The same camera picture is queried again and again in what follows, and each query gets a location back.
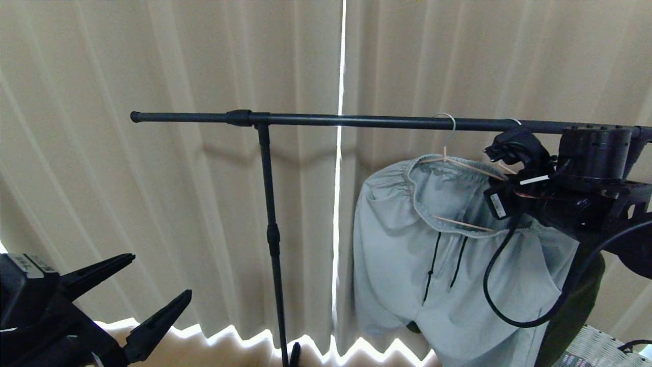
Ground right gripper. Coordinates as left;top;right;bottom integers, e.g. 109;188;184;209
483;181;541;221

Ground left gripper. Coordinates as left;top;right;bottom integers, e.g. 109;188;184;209
0;253;193;367

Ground green printed t-shirt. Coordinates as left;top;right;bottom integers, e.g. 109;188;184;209
535;252;607;367

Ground pale grey shorts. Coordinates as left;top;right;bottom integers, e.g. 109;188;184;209
353;155;581;367

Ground white laundry basket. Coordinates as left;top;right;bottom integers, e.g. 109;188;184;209
553;325;652;367

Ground black clothes rack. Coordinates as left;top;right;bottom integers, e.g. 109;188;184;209
130;110;652;367

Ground beige curtain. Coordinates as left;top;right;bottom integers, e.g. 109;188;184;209
0;0;652;357

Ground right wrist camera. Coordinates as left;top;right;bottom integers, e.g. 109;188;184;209
484;127;552;176

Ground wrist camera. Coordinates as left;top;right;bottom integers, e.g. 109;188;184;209
484;127;552;176
0;253;62;329

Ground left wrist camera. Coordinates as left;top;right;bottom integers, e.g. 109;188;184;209
0;253;62;329

